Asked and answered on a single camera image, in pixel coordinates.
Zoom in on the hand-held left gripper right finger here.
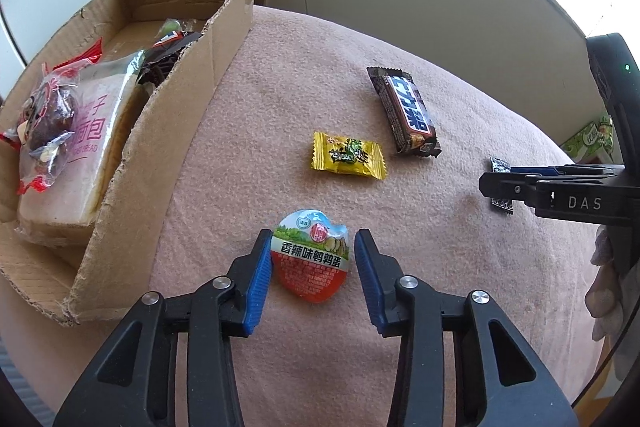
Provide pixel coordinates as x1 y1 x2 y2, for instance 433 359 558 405
354 229 573 427

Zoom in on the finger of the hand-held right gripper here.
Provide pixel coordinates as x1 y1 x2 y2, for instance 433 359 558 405
478 172 626 226
509 163 626 178

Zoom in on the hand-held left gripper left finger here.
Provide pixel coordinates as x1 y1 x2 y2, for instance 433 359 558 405
52 228 273 427

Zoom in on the small black white packet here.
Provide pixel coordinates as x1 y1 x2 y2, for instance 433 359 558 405
487 155 516 215

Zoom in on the orange quail egg pack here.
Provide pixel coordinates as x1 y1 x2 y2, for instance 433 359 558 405
270 208 350 305

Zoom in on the cardboard box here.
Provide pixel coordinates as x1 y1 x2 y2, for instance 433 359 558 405
0 0 257 328

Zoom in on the brown chocolate bar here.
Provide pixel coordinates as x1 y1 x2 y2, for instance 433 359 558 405
366 66 443 158
136 31 203 88

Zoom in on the red dates packet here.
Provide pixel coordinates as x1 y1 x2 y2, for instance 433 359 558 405
0 38 103 195

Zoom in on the person's right hand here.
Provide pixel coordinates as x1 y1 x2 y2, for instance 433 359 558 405
589 226 627 339

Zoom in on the green printed box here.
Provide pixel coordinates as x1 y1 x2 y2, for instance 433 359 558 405
560 114 616 165

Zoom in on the yellow wrapped candy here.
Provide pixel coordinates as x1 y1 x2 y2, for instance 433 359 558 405
311 131 388 181

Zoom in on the packaged sliced bread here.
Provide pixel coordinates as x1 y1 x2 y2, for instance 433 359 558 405
17 49 151 230

